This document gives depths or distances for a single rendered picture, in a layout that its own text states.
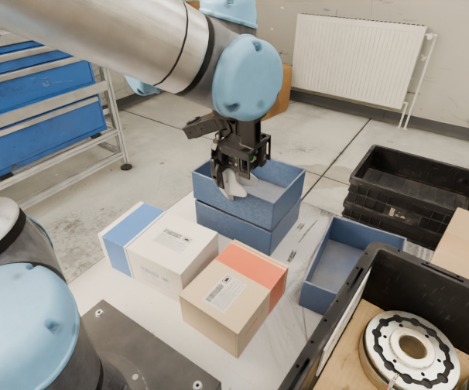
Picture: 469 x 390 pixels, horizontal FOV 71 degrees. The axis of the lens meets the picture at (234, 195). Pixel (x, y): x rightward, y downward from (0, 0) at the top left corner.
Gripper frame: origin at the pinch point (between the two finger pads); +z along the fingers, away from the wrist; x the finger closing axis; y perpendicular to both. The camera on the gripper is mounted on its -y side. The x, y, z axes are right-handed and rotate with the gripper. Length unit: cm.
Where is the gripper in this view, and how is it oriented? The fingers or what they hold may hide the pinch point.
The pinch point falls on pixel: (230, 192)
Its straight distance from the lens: 67.2
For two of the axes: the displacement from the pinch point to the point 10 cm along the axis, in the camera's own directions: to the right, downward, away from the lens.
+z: 0.5, 7.5, 6.6
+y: 8.1, 3.5, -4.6
